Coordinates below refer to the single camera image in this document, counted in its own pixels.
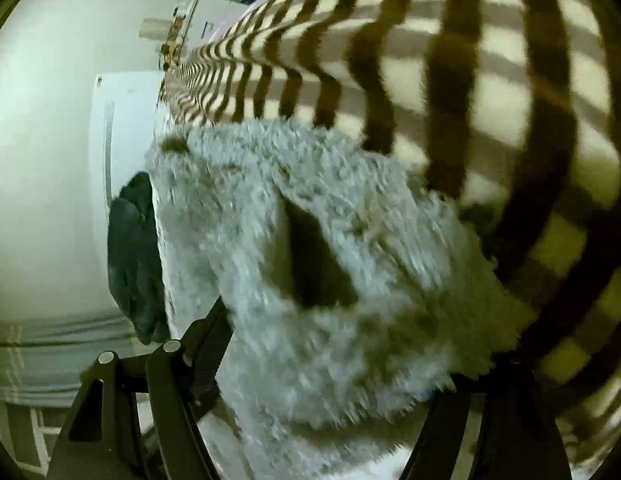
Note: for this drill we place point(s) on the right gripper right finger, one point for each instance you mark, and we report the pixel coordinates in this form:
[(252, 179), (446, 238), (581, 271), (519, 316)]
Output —
[(518, 436)]

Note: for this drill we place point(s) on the brown checkered underblanket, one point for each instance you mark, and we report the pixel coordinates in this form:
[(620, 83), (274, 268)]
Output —
[(510, 107)]

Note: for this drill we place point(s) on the white bed headboard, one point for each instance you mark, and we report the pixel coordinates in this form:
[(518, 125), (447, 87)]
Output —
[(123, 114)]

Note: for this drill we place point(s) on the grey-green curtain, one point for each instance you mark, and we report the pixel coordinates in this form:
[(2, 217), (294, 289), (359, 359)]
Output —
[(41, 360)]

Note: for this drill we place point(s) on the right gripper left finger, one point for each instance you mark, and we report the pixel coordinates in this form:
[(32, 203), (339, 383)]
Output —
[(174, 387)]

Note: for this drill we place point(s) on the dark green folded blanket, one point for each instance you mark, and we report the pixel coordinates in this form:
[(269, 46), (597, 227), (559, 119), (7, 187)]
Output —
[(133, 262)]

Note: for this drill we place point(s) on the grey fluffy fleece pants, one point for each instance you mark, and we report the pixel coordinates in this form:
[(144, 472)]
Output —
[(354, 293)]

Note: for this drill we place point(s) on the white bedside table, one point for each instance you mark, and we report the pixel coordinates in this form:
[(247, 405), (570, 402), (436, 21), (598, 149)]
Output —
[(210, 17)]

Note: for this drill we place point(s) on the beige cylindrical lamp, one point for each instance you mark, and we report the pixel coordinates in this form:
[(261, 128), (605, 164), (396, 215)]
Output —
[(155, 29)]

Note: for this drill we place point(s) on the white framed window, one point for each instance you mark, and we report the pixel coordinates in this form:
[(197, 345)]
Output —
[(30, 439)]

